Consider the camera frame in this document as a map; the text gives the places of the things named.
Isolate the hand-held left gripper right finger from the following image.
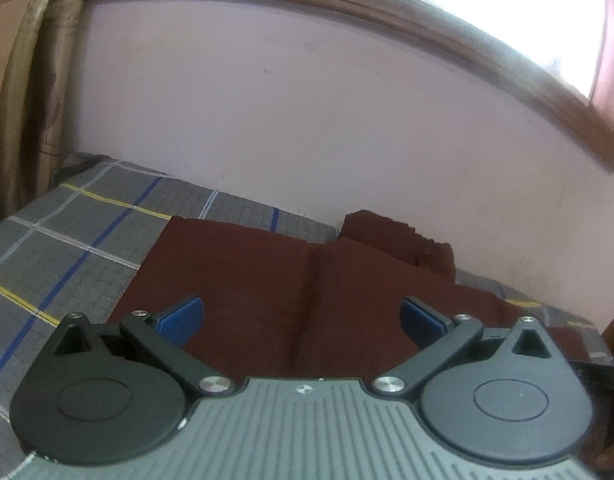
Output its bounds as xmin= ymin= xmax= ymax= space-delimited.
xmin=372 ymin=297 xmax=563 ymax=396

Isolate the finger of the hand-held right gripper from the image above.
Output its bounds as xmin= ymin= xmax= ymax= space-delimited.
xmin=573 ymin=359 xmax=614 ymax=395

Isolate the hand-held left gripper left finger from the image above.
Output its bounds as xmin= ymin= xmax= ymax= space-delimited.
xmin=52 ymin=295 xmax=237 ymax=396

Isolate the maroon cloth garment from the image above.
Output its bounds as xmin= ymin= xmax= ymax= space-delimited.
xmin=108 ymin=209 xmax=510 ymax=380

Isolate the grey plaid bedsheet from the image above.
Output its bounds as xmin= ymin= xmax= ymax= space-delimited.
xmin=0 ymin=152 xmax=614 ymax=476

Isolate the beige patterned curtain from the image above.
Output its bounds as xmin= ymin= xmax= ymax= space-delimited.
xmin=0 ymin=0 xmax=94 ymax=226

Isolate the wooden window frame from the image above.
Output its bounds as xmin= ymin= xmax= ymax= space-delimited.
xmin=84 ymin=0 xmax=614 ymax=176

